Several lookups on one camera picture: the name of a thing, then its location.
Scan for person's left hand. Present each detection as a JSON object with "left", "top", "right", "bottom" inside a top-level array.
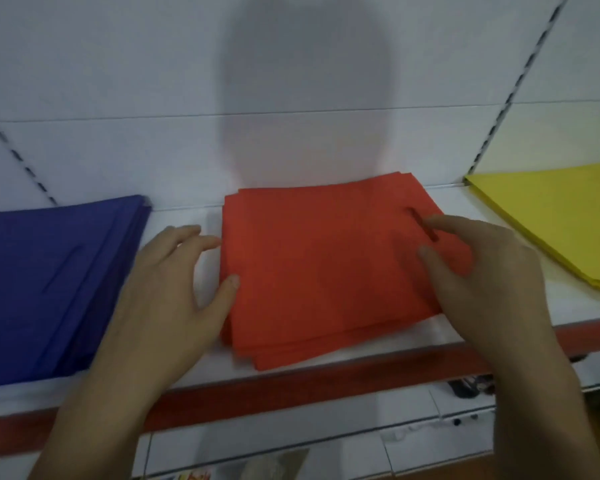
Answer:
[{"left": 92, "top": 225, "right": 241, "bottom": 396}]

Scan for person's right hand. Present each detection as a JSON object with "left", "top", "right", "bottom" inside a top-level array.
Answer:
[{"left": 417, "top": 214, "right": 562, "bottom": 369}]

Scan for stack of red fabric bags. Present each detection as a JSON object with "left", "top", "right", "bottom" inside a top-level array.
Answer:
[{"left": 220, "top": 172, "right": 476, "bottom": 372}]

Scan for person's right forearm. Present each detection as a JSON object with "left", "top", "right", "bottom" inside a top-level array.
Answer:
[{"left": 485, "top": 344, "right": 600, "bottom": 480}]

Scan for person's left forearm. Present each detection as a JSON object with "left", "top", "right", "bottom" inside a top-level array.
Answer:
[{"left": 29, "top": 364, "right": 181, "bottom": 480}]

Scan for dark small items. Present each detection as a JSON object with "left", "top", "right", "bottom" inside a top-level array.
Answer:
[{"left": 448, "top": 374, "right": 496, "bottom": 399}]

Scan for red shelf edge strip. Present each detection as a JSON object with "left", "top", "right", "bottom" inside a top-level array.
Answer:
[{"left": 0, "top": 320, "right": 600, "bottom": 460}]

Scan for white shelf board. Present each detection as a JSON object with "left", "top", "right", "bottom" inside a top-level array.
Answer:
[{"left": 0, "top": 183, "right": 600, "bottom": 421}]

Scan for stack of yellow fabric bags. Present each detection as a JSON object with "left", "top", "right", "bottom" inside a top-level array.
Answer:
[{"left": 464, "top": 163, "right": 600, "bottom": 299}]

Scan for stack of blue fabric bags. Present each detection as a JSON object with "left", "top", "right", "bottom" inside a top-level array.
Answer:
[{"left": 0, "top": 195, "right": 152, "bottom": 390}]

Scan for white lower shelf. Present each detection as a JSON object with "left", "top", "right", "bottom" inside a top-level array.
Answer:
[{"left": 132, "top": 356, "right": 600, "bottom": 480}]

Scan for slotted metal shelf upright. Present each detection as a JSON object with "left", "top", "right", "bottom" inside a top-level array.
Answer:
[
  {"left": 467, "top": 0, "right": 572, "bottom": 176},
  {"left": 0, "top": 108, "right": 59, "bottom": 207}
]

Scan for grey paper packet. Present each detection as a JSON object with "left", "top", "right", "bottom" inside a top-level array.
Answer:
[{"left": 237, "top": 447, "right": 311, "bottom": 480}]

